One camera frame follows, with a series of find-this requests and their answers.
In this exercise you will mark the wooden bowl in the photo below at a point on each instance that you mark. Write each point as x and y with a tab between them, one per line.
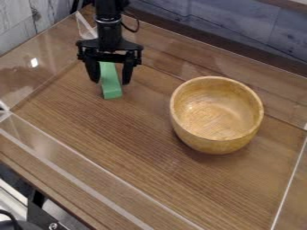
216	114

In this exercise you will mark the green rectangular block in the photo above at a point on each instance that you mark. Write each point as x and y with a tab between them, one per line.
110	86

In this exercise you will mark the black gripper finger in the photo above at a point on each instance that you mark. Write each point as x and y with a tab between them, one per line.
126	72
92	66

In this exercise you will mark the black table frame bracket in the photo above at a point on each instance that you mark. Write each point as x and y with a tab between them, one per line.
48	216

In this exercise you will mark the clear acrylic tray wall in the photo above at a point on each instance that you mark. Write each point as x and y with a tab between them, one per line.
104	156

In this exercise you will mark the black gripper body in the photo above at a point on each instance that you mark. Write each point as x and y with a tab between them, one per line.
89	52

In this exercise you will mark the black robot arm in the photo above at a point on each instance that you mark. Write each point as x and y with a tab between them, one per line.
109	47

